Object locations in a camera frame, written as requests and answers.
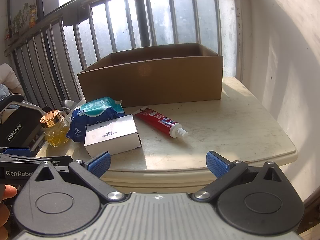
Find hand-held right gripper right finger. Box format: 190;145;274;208
192;151;285;202

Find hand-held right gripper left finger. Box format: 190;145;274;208
32;151;125;202

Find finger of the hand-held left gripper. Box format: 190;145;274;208
0;154;73;167
0;148;32;157

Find glass jar with gold lid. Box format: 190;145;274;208
40;109;70;147

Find small white box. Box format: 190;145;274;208
84;114;142;157

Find blue wet wipes pack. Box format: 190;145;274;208
65;96;126;143

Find red toothpaste tube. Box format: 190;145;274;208
134;107;188;140

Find brown cardboard box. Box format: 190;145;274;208
77;42;224;108

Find person's left hand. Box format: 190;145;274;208
0;184;18;230

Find black wheelchair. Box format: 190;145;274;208
0;94;75;153

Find light blue garment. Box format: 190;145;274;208
0;83;13;103

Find pile of beige clothes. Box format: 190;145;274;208
0;64;24;100

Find green plant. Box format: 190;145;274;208
10;2;32;35

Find yellow packet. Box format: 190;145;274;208
29;7;38;28

